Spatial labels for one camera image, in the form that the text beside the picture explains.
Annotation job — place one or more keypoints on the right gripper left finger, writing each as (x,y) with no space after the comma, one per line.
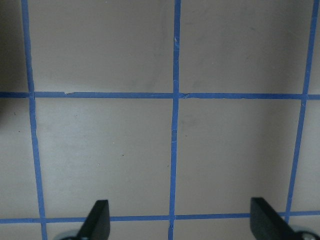
(97,224)

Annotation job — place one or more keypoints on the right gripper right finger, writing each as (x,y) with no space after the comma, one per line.
(265,222)

